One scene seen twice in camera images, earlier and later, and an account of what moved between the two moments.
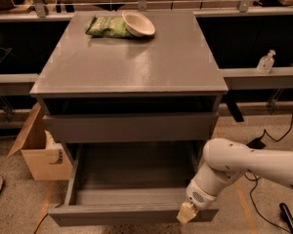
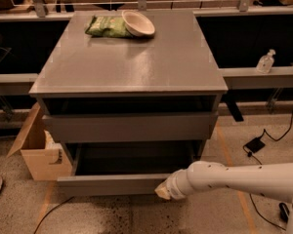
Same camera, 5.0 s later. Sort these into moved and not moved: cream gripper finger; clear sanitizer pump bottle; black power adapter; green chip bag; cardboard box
Moved: cream gripper finger
Not moved: black power adapter; clear sanitizer pump bottle; green chip bag; cardboard box
